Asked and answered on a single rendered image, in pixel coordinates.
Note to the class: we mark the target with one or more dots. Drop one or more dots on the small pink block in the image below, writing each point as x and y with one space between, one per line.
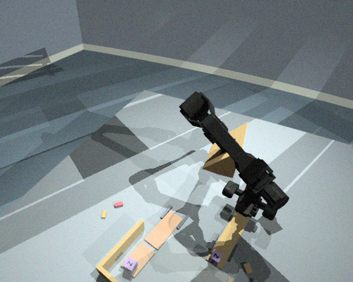
118 204

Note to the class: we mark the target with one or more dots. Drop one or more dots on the purple cube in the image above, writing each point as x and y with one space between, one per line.
215 257

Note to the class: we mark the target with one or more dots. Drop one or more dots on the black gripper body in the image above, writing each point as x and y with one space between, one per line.
232 188

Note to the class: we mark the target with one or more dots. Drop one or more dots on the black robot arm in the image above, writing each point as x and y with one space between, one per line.
252 170

